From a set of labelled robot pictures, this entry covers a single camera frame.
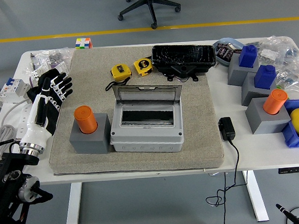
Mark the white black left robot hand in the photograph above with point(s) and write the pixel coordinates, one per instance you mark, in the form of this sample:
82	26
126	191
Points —
35	116

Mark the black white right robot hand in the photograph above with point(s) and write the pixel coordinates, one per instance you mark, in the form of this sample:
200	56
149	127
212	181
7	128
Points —
285	211

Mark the orange cylinder battery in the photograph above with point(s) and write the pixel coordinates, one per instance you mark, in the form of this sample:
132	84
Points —
85	119
274	101

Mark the smoky transparent box lid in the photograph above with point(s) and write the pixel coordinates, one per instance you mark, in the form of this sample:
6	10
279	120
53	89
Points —
118	93

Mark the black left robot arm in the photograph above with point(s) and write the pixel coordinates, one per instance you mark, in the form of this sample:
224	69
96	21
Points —
13	176

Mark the grey electrical junction box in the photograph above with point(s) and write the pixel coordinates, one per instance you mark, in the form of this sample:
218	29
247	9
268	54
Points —
146	142

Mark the white power strip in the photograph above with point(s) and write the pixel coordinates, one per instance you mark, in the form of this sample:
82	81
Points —
25	114

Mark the white table leg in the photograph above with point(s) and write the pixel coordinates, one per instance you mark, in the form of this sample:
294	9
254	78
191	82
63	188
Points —
73	210
256	197

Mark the white circuit breaker blue lever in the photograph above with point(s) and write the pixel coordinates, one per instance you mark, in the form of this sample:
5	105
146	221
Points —
13	88

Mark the black table control panel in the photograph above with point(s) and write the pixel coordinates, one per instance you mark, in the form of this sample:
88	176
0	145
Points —
295	169

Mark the small white terminal block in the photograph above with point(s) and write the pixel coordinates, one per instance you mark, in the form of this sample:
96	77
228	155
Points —
61	67

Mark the metal screwdriver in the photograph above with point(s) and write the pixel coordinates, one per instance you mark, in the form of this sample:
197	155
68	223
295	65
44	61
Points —
31	58

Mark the clear plastic parts bags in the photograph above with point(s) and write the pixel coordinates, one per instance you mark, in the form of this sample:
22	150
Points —
288	57
47	57

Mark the grey block with round hole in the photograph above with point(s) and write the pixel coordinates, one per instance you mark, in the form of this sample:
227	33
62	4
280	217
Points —
90	143

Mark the blue plastic bin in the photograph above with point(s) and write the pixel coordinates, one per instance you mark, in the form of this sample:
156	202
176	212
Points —
293	138

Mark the Rubik's cube with white cross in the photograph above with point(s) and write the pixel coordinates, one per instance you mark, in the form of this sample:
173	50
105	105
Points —
83	43

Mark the grey block holder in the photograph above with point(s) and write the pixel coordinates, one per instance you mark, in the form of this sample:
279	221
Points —
236	75
248	93
261	120

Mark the grey-brown mat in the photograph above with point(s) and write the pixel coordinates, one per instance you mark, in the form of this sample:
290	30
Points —
142	163

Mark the blue bottle-shaped block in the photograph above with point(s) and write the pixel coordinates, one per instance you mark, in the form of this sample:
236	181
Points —
264	77
247	56

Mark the black plastic tray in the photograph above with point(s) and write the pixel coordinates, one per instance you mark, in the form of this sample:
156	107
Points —
184	56

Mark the black office chair base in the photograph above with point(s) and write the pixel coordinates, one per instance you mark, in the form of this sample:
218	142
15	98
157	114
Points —
151	5

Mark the dark component packs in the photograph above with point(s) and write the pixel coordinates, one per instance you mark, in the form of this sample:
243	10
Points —
224	52

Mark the light blue tray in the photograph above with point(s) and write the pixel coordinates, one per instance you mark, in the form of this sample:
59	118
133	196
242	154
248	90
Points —
225	39

